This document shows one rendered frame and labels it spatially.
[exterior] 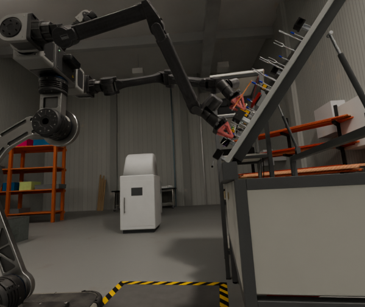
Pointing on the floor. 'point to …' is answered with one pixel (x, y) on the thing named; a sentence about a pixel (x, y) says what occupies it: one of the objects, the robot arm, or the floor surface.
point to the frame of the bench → (339, 179)
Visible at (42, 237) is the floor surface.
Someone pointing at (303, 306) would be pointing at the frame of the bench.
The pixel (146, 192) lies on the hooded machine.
